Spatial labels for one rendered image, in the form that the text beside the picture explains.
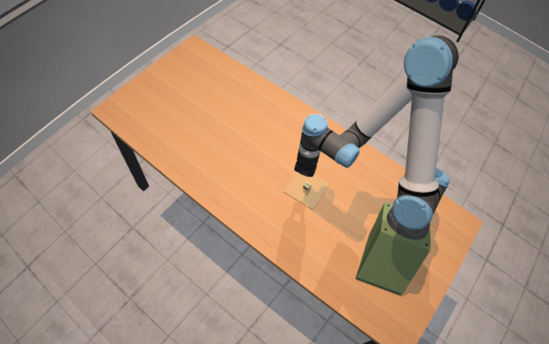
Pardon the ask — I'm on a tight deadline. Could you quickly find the tan flat mat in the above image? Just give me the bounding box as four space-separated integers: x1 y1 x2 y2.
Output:
283 172 330 209

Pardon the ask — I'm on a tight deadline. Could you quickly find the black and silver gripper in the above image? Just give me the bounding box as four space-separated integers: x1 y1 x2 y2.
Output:
294 143 321 177

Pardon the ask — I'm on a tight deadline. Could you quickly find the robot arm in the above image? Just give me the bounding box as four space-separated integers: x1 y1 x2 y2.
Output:
300 35 458 240

